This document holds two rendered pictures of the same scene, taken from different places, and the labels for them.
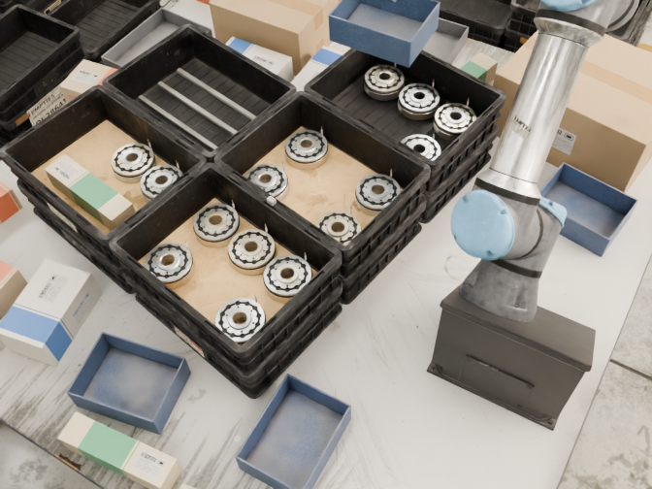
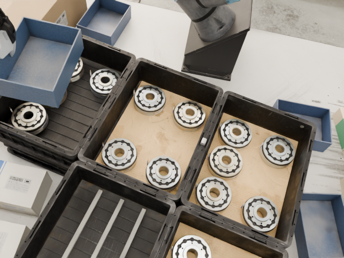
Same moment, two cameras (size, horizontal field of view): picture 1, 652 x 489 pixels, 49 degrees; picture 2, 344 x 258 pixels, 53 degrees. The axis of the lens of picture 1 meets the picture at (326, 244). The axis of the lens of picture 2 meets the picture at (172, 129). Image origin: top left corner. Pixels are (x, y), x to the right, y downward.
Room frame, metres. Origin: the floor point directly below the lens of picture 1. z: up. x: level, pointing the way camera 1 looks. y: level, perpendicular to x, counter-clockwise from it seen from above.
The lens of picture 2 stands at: (1.29, 0.47, 1.79)
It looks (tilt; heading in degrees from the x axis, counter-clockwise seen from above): 60 degrees down; 239
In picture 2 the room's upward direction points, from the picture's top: 11 degrees clockwise
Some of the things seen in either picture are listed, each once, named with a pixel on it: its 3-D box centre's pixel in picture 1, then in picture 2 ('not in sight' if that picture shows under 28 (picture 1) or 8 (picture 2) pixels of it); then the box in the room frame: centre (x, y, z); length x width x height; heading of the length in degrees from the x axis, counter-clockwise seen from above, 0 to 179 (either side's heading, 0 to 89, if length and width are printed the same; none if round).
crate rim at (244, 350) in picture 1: (224, 251); (252, 162); (0.85, 0.21, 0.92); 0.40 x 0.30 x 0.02; 46
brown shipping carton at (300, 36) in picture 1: (276, 19); not in sight; (1.78, 0.11, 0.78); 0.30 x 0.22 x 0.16; 58
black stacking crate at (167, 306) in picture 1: (228, 265); (248, 169); (0.85, 0.21, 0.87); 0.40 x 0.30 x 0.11; 46
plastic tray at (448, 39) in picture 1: (418, 50); not in sight; (1.68, -0.30, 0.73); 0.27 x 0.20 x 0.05; 149
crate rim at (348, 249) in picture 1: (321, 167); (155, 123); (1.07, 0.00, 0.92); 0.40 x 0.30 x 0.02; 46
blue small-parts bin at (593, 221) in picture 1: (581, 208); (105, 21); (1.06, -0.63, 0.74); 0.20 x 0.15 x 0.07; 48
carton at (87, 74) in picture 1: (99, 89); not in sight; (1.56, 0.62, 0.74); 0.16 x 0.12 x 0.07; 64
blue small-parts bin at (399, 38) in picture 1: (383, 21); (40, 61); (1.33, -0.15, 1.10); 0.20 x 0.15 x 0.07; 58
